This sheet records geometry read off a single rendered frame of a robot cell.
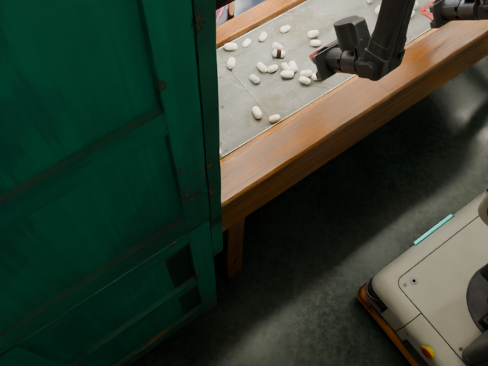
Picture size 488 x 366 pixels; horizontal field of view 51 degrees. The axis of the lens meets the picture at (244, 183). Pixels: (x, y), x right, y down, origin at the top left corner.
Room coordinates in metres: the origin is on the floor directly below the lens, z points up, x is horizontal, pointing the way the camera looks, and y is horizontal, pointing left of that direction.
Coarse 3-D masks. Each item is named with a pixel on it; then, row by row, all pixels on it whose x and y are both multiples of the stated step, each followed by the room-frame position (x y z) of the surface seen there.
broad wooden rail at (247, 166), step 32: (448, 32) 1.08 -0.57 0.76; (480, 32) 1.09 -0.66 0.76; (416, 64) 0.96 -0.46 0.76; (448, 64) 1.00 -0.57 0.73; (352, 96) 0.84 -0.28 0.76; (384, 96) 0.84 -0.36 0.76; (416, 96) 0.94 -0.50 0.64; (288, 128) 0.72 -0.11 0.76; (320, 128) 0.73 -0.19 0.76; (352, 128) 0.77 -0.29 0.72; (224, 160) 0.62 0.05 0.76; (256, 160) 0.62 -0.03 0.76; (288, 160) 0.63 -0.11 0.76; (320, 160) 0.70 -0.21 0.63; (224, 192) 0.53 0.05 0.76; (256, 192) 0.56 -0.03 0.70; (224, 224) 0.50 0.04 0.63
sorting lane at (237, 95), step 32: (320, 0) 1.21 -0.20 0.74; (352, 0) 1.22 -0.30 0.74; (416, 0) 1.23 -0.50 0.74; (256, 32) 1.06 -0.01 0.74; (288, 32) 1.07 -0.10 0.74; (320, 32) 1.08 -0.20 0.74; (416, 32) 1.10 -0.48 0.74; (224, 64) 0.94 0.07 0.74; (288, 64) 0.95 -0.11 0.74; (224, 96) 0.83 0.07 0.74; (256, 96) 0.84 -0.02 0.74; (288, 96) 0.84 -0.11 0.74; (320, 96) 0.85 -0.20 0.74; (224, 128) 0.73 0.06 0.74; (256, 128) 0.73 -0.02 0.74
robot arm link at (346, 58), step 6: (354, 48) 0.77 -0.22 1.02; (342, 54) 0.79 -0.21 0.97; (348, 54) 0.78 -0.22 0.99; (354, 54) 0.77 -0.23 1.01; (342, 60) 0.78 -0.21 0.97; (348, 60) 0.77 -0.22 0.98; (354, 60) 0.76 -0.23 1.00; (342, 66) 0.77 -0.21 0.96; (348, 66) 0.76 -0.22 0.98; (354, 66) 0.75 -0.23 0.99; (348, 72) 0.76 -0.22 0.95; (354, 72) 0.75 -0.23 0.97
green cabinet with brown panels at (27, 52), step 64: (0, 0) 0.32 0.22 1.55; (64, 0) 0.36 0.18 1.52; (128, 0) 0.39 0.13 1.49; (192, 0) 0.43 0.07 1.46; (0, 64) 0.31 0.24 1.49; (64, 64) 0.34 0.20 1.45; (128, 64) 0.38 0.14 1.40; (192, 64) 0.42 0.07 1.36; (0, 128) 0.28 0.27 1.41; (64, 128) 0.32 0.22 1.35; (128, 128) 0.36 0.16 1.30; (192, 128) 0.42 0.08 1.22; (0, 192) 0.25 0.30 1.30; (64, 192) 0.28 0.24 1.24; (128, 192) 0.35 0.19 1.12; (192, 192) 0.41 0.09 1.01; (0, 256) 0.22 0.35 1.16; (64, 256) 0.26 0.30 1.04; (128, 256) 0.31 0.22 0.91; (0, 320) 0.16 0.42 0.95
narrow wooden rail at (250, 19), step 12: (276, 0) 1.17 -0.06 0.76; (288, 0) 1.17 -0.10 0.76; (300, 0) 1.18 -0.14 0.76; (252, 12) 1.12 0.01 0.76; (264, 12) 1.12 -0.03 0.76; (276, 12) 1.13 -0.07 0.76; (228, 24) 1.06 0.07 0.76; (240, 24) 1.07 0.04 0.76; (252, 24) 1.07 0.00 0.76; (216, 36) 1.02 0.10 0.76; (228, 36) 1.02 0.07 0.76; (216, 48) 0.99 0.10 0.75
